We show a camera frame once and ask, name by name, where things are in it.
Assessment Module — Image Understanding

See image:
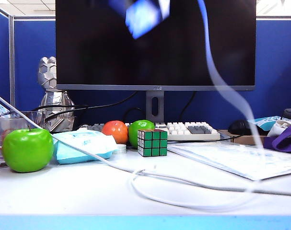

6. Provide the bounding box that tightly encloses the white charging base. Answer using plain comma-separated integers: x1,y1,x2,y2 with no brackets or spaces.
125,0,171,40

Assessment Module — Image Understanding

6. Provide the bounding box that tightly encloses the thin white Type-C cable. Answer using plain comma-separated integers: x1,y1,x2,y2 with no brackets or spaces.
129,0,267,213

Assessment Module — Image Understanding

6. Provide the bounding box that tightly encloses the small green round fruit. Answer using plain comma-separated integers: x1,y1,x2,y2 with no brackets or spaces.
128,119,156,149

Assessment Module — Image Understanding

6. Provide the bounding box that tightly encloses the Rubik's cube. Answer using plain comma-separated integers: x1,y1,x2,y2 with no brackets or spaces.
137,129,168,158

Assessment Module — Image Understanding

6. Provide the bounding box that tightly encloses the orange fruit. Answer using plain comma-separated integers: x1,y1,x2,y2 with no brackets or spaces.
101,120,129,145

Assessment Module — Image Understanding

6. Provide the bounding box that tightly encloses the white and grey keyboard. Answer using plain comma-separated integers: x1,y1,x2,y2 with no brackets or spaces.
79,121,221,142

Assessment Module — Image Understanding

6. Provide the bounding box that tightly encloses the black computer monitor with stand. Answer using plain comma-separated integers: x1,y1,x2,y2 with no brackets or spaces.
55,0,256,124

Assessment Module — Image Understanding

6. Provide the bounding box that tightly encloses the light blue tissue pack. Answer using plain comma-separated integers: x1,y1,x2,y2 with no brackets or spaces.
53,130,119,165

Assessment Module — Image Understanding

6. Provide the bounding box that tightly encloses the black computer mouse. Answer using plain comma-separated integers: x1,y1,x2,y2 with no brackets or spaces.
228,119,256,136

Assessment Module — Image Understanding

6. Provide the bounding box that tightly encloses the document in clear sleeve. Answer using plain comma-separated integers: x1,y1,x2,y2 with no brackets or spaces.
168,141,291,182

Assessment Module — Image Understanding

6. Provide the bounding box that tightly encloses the brown cardboard piece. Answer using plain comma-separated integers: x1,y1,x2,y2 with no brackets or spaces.
218,129,268,146

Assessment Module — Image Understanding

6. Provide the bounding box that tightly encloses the silver faceted figurine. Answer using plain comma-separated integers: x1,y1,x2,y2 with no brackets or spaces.
37,57,76,132

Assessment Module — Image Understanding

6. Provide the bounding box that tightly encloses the blue and white packet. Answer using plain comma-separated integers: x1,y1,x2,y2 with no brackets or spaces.
247,115,289,132

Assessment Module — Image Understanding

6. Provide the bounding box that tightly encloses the large green apple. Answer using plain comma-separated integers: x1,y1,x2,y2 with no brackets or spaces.
1,128,54,173

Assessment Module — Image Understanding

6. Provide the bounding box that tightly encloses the white crumpled bag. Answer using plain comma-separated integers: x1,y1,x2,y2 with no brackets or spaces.
267,119,291,138

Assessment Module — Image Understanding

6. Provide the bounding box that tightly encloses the brown round object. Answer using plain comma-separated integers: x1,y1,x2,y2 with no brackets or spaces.
0,111,44,170

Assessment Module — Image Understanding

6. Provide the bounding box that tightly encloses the black cable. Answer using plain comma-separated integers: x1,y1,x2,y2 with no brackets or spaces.
45,92,138,122
122,107,147,124
180,92,197,120

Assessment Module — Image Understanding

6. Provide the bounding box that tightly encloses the purple fabric strap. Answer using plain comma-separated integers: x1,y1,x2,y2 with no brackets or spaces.
262,126,291,155

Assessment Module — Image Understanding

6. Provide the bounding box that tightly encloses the grey partition post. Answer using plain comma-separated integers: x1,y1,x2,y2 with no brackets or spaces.
8,14,16,112

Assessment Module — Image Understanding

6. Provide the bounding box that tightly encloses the thick white cable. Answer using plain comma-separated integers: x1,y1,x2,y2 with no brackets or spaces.
0,91,291,196

